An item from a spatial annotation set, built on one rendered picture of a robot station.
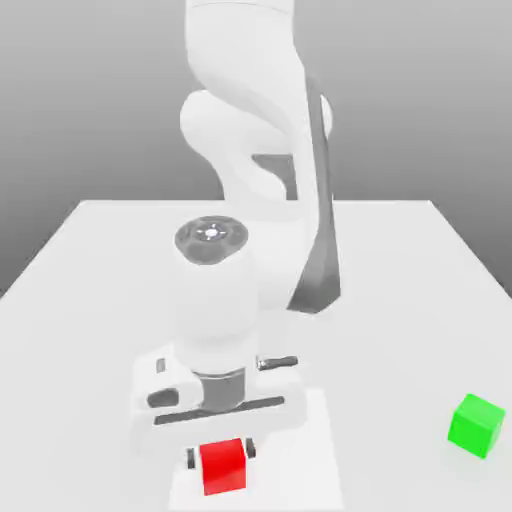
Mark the small green cube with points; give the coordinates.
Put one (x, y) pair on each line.
(476, 426)

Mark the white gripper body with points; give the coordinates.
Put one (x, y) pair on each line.
(280, 416)

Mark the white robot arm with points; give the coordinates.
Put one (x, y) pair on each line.
(240, 120)

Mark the small red cube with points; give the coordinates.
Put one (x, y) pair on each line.
(222, 468)

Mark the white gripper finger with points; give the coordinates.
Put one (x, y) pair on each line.
(191, 458)
(250, 447)

